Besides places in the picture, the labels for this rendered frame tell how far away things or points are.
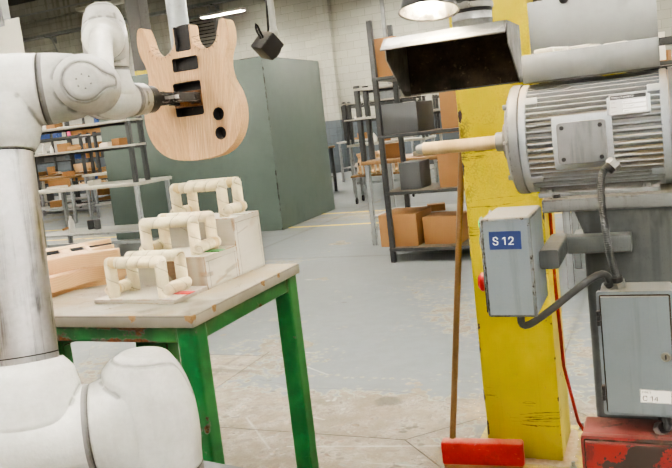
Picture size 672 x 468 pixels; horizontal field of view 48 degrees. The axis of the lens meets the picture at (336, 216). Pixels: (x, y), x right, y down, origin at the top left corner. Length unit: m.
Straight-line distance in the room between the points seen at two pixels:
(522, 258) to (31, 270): 0.90
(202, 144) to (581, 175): 1.11
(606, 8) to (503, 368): 1.48
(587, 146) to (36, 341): 1.14
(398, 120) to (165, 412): 5.69
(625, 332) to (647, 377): 0.10
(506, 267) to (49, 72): 0.92
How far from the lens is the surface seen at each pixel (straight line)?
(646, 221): 1.72
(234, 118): 2.21
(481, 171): 2.75
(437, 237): 6.94
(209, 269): 2.08
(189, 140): 2.31
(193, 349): 1.85
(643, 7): 1.88
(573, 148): 1.67
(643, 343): 1.68
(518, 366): 2.89
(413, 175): 6.93
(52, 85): 1.43
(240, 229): 2.21
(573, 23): 1.88
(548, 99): 1.73
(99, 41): 1.84
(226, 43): 2.23
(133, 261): 2.03
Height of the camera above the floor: 1.34
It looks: 7 degrees down
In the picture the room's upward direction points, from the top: 7 degrees counter-clockwise
